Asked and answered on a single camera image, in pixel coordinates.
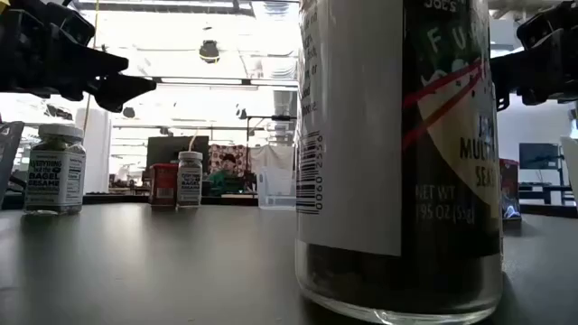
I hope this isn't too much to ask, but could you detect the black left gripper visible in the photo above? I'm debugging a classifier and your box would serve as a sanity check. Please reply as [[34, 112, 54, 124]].
[[0, 0, 157, 113]]

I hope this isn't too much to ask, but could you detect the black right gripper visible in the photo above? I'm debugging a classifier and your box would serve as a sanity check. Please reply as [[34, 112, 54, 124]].
[[489, 0, 578, 112]]

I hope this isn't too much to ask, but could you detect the red spice tin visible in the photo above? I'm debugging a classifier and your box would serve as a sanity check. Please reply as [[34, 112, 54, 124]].
[[499, 157, 523, 222], [148, 162, 180, 209]]

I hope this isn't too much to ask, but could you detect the white-lid bagel seasoning jar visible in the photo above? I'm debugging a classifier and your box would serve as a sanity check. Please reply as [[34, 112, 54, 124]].
[[23, 123, 88, 216], [175, 150, 204, 209]]

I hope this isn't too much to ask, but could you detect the brown-lid furikake seasoning jar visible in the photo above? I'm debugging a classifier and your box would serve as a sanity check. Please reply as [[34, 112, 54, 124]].
[[294, 0, 505, 325]]

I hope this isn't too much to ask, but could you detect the white pillar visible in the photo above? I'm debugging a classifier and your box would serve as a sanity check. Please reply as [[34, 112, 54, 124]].
[[74, 106, 113, 195]]

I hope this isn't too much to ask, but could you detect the long ceiling light bar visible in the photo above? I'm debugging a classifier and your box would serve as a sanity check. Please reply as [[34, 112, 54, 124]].
[[153, 76, 299, 88]]

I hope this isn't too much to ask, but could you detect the black computer monitor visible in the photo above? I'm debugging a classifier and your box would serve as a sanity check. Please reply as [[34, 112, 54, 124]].
[[145, 135, 210, 176]]

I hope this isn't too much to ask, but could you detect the frosted white plastic bin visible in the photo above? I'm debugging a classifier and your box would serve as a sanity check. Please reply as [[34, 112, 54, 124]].
[[559, 135, 578, 211]]

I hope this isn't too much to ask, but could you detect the black bench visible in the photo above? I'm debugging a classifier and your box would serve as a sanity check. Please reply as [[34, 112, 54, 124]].
[[517, 181, 577, 207]]

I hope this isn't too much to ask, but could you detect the red patterned cloth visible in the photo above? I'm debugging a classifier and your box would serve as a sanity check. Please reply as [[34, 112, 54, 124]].
[[208, 144, 248, 175]]

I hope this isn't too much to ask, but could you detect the clear plastic bin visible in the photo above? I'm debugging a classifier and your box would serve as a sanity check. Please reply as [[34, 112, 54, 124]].
[[256, 164, 298, 211], [0, 120, 25, 207]]

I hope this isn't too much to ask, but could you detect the person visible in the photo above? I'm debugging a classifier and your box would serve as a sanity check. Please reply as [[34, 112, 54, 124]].
[[208, 153, 247, 198]]

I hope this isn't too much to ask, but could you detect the white cloth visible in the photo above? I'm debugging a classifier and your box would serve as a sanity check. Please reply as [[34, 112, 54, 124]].
[[248, 144, 295, 172]]

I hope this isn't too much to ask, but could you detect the dark wall screen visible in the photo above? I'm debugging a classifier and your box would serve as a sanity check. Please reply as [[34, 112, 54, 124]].
[[518, 142, 560, 171]]

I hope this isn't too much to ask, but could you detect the black dome ceiling camera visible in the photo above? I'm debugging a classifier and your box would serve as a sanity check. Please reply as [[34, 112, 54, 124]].
[[198, 39, 221, 64]]

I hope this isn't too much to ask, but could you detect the silver ventilation duct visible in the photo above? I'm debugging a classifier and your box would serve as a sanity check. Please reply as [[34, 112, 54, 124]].
[[270, 88, 299, 136]]

